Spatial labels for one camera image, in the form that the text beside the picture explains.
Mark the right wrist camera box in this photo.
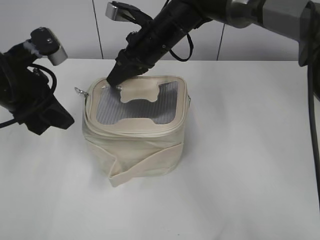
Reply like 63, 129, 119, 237
105, 1, 153, 26

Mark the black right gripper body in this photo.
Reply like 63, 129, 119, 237
115, 14, 187, 76

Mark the left metal key ring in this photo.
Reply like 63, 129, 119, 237
74, 86, 91, 97

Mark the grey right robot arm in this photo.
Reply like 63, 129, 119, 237
105, 0, 320, 87

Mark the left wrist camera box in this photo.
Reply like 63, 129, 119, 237
22, 27, 68, 66

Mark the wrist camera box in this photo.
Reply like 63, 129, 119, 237
22, 27, 68, 66
105, 1, 153, 26

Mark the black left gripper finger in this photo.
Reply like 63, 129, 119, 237
26, 96, 75, 136

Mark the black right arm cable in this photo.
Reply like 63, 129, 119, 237
306, 44, 320, 176

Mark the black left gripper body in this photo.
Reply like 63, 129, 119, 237
0, 51, 58, 128

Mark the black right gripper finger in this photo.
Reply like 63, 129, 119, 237
106, 62, 136, 87

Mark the cream canvas zipper bag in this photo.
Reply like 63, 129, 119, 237
82, 75, 191, 187

